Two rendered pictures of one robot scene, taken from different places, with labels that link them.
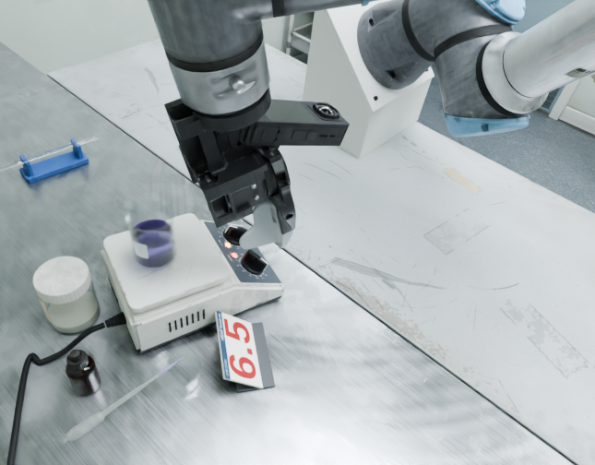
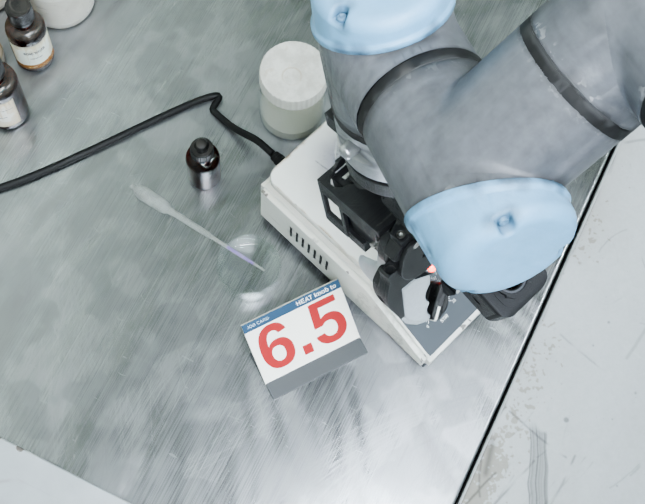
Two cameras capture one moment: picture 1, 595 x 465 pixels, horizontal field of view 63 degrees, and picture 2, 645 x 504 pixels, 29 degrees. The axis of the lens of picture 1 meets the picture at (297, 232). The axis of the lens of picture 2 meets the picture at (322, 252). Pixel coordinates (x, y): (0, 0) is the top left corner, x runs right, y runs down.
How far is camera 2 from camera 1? 0.59 m
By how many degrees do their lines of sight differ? 43
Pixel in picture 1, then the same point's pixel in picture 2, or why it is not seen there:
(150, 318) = (278, 202)
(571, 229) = not seen: outside the picture
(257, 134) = (389, 202)
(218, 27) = (336, 99)
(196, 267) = not seen: hidden behind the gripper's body
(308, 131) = not seen: hidden behind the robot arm
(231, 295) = (358, 288)
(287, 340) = (351, 397)
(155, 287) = (311, 187)
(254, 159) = (386, 215)
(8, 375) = (188, 87)
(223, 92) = (344, 140)
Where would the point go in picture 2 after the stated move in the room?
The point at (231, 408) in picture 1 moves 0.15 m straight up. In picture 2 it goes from (227, 353) to (222, 301)
